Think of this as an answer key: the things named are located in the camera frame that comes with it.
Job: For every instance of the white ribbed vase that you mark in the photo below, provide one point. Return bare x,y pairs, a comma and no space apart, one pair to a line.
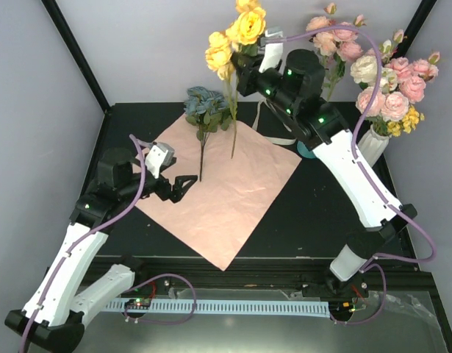
372,145

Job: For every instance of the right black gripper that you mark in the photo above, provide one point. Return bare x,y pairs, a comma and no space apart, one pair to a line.
247,73

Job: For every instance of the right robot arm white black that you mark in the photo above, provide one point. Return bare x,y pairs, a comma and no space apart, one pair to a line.
293,88

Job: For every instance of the light blue cable duct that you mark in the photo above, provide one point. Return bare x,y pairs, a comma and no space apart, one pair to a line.
226,307

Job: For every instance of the black frame post left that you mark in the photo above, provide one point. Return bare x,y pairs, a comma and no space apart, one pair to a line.
62,26

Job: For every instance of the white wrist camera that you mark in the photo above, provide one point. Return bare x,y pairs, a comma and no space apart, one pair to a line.
272,52
159,157

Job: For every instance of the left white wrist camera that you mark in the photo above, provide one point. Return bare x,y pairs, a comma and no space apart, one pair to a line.
159,157

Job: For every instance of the yellow rose stem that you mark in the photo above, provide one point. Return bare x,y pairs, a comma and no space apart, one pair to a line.
241,37

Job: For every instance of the pink wrapping paper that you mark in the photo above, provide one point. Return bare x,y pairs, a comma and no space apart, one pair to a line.
242,174

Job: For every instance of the teal vase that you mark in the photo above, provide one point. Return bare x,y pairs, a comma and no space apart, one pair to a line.
303,151

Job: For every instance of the black frame post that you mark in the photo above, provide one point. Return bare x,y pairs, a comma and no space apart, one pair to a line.
415,25
62,26

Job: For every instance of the black frame post right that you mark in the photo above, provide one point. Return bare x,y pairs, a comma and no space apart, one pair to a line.
415,25

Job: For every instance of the circuit board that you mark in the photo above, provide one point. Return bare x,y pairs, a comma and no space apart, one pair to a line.
350,307
138,303

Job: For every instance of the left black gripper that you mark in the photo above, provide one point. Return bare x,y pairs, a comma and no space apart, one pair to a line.
176,193

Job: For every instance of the cream ribbon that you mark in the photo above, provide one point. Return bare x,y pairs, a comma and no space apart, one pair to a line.
266,123

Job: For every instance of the pink rose stem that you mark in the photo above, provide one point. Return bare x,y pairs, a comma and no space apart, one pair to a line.
326,46
347,47

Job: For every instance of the blue hydrangea stem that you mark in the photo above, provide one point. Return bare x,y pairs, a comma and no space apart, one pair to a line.
208,111

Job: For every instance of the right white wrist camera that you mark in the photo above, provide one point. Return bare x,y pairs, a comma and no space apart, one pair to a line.
272,52

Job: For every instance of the pink white flower bouquet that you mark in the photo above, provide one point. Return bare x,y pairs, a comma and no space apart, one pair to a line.
402,85

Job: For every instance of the right circuit board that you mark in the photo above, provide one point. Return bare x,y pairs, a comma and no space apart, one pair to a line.
350,307

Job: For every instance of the left circuit board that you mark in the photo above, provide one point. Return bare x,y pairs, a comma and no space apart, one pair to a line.
138,303

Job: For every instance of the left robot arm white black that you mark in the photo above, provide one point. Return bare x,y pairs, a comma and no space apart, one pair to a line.
58,313

